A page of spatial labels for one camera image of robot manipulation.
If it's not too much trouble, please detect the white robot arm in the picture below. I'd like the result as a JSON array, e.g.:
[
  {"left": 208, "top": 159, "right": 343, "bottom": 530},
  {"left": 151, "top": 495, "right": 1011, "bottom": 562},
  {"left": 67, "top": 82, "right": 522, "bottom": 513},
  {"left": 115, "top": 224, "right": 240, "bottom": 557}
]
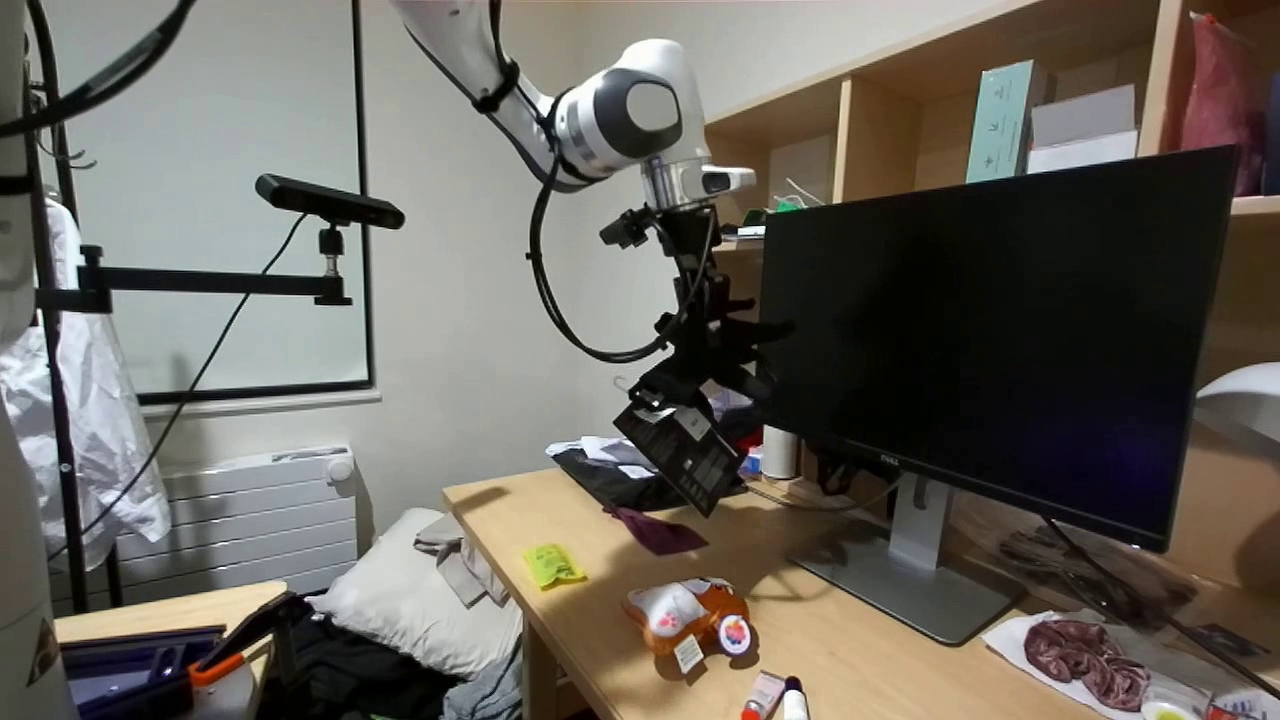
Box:
[{"left": 390, "top": 0, "right": 774, "bottom": 405}]

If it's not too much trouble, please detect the black computer monitor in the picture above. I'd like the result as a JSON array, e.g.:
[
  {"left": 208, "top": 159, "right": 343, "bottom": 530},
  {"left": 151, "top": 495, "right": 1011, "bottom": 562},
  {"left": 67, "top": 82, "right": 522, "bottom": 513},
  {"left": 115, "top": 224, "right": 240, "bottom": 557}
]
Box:
[{"left": 760, "top": 148, "right": 1234, "bottom": 649}]

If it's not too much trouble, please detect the teal box on shelf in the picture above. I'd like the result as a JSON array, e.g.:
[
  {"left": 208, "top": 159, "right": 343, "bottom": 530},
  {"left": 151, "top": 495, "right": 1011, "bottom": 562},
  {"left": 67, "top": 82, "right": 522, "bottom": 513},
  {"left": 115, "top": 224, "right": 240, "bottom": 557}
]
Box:
[{"left": 969, "top": 61, "right": 1035, "bottom": 185}]

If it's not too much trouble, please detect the white garment hanging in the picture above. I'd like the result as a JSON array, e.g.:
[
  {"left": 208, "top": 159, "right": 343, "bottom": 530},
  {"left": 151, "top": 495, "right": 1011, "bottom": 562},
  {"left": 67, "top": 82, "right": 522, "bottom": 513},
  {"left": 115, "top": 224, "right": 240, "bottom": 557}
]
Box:
[{"left": 0, "top": 198, "right": 176, "bottom": 576}]

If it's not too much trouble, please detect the pile of black clothes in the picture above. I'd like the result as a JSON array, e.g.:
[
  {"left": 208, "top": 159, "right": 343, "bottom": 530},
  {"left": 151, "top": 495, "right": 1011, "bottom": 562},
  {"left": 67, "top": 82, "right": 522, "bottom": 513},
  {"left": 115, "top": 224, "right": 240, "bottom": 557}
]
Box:
[{"left": 255, "top": 595, "right": 450, "bottom": 720}]

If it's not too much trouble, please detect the brown white plush toy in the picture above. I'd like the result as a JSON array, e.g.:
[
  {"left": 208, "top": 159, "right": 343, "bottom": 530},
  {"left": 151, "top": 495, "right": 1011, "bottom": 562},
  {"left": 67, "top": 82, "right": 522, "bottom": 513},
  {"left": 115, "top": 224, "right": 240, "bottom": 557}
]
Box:
[{"left": 628, "top": 576, "right": 755, "bottom": 678}]

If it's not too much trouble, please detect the purple cloth piece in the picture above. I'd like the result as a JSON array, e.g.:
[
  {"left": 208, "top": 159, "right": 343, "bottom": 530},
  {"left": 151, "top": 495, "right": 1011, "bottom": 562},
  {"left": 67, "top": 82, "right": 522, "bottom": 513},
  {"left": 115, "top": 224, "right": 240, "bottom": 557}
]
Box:
[{"left": 616, "top": 509, "right": 705, "bottom": 557}]

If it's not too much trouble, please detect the orange plastic tool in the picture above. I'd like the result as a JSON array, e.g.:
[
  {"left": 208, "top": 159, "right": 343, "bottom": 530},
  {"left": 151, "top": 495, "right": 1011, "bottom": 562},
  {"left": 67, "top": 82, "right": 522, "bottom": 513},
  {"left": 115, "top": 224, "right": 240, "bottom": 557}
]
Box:
[{"left": 188, "top": 654, "right": 246, "bottom": 687}]

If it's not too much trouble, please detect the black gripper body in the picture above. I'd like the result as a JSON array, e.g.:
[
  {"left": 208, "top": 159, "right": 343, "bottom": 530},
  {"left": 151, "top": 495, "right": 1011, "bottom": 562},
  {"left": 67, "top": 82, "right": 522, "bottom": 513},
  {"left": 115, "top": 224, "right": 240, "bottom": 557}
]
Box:
[{"left": 604, "top": 205, "right": 784, "bottom": 402}]

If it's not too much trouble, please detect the wooden shelf unit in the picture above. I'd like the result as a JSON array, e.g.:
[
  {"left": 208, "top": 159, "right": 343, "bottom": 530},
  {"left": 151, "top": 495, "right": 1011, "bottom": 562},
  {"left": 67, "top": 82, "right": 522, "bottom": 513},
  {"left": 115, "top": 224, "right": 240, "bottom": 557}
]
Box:
[{"left": 700, "top": 0, "right": 1280, "bottom": 394}]

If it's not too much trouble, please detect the white radiator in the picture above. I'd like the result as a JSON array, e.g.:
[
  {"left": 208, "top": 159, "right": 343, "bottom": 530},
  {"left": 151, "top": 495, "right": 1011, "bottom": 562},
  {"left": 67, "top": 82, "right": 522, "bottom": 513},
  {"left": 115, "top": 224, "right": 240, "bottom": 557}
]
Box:
[{"left": 115, "top": 445, "right": 361, "bottom": 601}]

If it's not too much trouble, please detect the white pillow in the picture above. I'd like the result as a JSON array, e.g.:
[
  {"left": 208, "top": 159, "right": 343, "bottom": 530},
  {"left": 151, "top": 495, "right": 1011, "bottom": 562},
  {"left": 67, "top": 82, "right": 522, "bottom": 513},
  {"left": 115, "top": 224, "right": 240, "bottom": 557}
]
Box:
[{"left": 313, "top": 509, "right": 522, "bottom": 678}]

